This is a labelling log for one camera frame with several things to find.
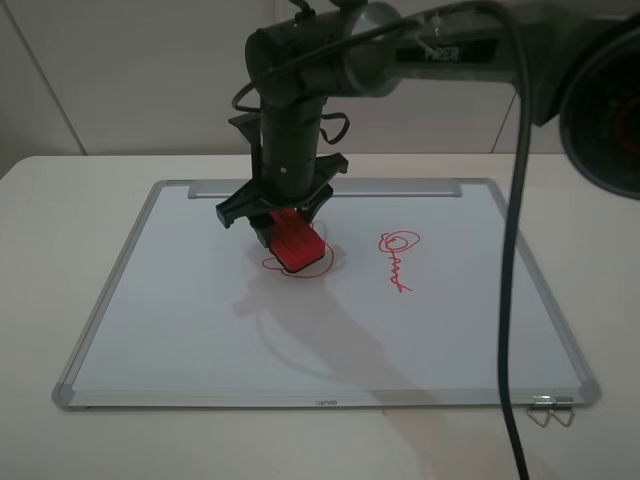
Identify metal hanging clip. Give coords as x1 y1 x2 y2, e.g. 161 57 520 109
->
526 395 555 428
549 396 575 428

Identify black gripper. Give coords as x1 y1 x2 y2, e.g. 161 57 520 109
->
216 102 348 249

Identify red whiteboard eraser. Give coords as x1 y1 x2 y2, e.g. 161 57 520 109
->
268 209 325 274

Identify right metal hanging clip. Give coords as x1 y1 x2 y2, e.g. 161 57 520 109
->
549 396 575 428

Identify left metal hanging clip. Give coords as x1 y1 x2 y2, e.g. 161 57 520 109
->
526 395 555 428

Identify white aluminium-framed whiteboard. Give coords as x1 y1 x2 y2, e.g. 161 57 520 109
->
50 177 601 413

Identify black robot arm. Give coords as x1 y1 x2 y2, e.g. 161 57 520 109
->
217 1 639 243

